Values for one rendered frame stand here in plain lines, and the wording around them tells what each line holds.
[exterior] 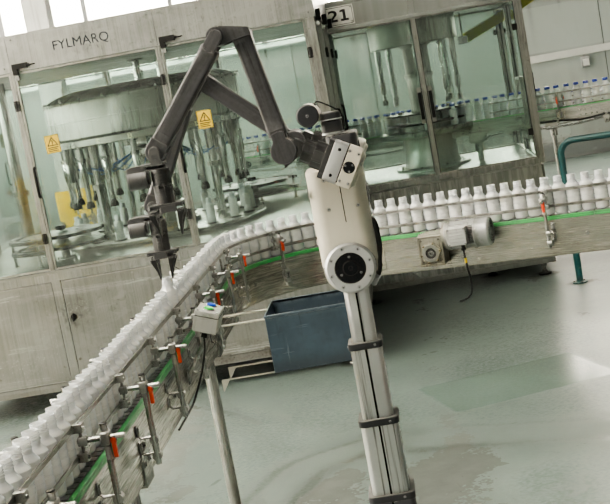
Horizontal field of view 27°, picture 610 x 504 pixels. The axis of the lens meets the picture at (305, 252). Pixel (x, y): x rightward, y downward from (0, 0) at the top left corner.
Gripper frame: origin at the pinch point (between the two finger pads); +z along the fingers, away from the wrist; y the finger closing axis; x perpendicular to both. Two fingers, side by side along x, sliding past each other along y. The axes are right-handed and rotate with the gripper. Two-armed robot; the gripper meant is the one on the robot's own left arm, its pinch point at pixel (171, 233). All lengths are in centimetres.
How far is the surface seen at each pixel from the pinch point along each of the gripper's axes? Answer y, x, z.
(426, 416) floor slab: 63, 252, 138
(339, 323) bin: 39, 86, 52
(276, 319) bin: 16, 86, 46
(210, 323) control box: 2.8, 21.4, 32.6
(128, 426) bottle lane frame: -9, -60, 41
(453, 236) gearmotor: 89, 182, 40
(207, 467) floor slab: -46, 224, 139
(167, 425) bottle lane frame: -9, -15, 54
